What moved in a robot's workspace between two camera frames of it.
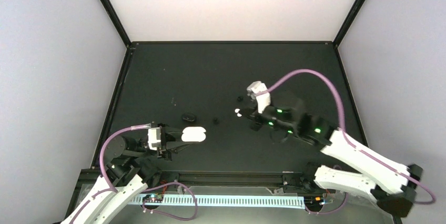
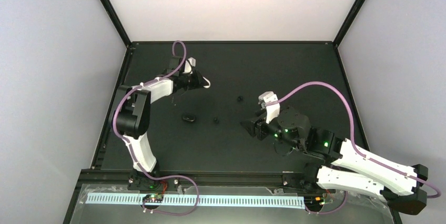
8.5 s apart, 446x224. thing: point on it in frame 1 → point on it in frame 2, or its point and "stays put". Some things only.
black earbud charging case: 189,116 stays put
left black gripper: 168,142 → 196,81
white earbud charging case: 193,134 → 206,86
